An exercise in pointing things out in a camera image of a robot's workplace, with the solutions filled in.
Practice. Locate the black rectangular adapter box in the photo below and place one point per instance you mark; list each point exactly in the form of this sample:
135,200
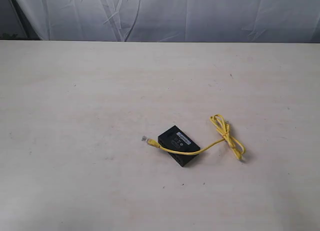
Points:
176,140

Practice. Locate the white backdrop curtain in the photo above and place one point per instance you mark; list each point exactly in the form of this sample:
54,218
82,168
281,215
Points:
272,21

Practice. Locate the dark pole behind curtain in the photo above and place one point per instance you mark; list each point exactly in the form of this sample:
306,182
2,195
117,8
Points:
29,32

